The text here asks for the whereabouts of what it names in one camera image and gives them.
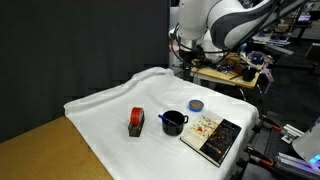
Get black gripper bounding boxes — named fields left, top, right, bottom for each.
left=179, top=46, right=205, bottom=69

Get black marker blue cap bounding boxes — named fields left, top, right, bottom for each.
left=157, top=114, right=179, bottom=127

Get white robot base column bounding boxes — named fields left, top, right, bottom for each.
left=292, top=117, right=320, bottom=168

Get cluttered wooden work table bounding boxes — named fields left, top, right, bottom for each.
left=190, top=65, right=261, bottom=89

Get clear plastic storage bin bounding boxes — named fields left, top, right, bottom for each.
left=168, top=6, right=181, bottom=46

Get blue bowl brown contents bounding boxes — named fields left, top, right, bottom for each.
left=188, top=99, right=205, bottom=113

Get small black pot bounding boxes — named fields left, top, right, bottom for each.
left=242, top=65, right=258, bottom=82

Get blue round device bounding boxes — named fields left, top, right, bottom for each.
left=249, top=51, right=265, bottom=66

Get red tape roll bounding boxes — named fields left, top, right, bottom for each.
left=129, top=107, right=145, bottom=127

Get black and white book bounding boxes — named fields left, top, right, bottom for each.
left=179, top=110, right=242, bottom=168

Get white tablecloth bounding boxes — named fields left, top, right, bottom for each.
left=63, top=66, right=260, bottom=180

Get black orange bar clamp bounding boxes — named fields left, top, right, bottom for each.
left=244, top=145, right=278, bottom=168
left=257, top=114, right=284, bottom=133

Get black perforated breadboard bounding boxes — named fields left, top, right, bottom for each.
left=238, top=121, right=320, bottom=180

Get black backdrop curtain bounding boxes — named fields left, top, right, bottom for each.
left=0, top=0, right=169, bottom=144

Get black cup with handle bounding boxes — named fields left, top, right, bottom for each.
left=161, top=110, right=190, bottom=137

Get lavender plastic bracket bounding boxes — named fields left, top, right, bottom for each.
left=261, top=66, right=275, bottom=95

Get aluminium mounting bracket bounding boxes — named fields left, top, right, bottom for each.
left=280, top=123, right=305, bottom=145

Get aluminium extrusion rail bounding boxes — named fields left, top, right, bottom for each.
left=273, top=151, right=320, bottom=177

